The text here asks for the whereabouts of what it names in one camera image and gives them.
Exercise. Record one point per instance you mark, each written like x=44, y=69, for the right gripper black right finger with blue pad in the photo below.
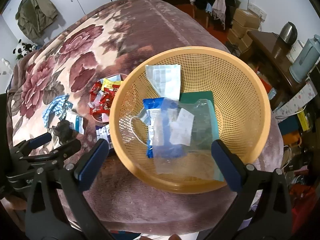
x=262, y=207

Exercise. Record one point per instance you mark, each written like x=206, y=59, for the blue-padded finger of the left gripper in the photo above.
x=26, y=146

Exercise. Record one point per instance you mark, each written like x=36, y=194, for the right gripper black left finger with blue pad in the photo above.
x=56, y=206

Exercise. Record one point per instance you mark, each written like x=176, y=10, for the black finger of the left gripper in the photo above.
x=63, y=152

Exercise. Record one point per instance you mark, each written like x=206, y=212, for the black mesh bath sponge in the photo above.
x=63, y=130

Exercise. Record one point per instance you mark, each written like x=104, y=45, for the blue white wet wipes pack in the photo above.
x=103, y=132

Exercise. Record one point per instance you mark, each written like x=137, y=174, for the light blue face mask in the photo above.
x=139, y=129

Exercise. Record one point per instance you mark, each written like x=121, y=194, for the blue tissue packet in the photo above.
x=169, y=128

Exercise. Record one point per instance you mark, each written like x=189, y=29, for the clear zip bag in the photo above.
x=198, y=164

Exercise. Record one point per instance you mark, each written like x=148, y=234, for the packaged face mask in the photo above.
x=165, y=80

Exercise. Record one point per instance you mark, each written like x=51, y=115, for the blue white zigzag cloth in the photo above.
x=58, y=107

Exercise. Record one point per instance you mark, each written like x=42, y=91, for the floral plush blanket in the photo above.
x=114, y=39

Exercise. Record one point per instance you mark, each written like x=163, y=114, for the pink candy plate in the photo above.
x=101, y=96

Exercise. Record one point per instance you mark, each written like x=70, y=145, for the panda plush toy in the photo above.
x=22, y=49

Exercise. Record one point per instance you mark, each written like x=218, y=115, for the green scouring pad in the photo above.
x=200, y=97

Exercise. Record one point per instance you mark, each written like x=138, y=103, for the orange perforated plastic basket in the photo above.
x=241, y=105

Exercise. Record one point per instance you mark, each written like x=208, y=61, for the olive green jacket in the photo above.
x=34, y=16

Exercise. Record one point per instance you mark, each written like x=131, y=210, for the dark wooden side table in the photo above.
x=269, y=53

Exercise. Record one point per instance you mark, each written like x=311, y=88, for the grey blue thermos jug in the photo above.
x=306, y=59

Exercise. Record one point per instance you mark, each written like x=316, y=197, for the steel electric kettle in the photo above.
x=289, y=33

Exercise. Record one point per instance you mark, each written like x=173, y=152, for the cardboard boxes stack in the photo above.
x=243, y=21

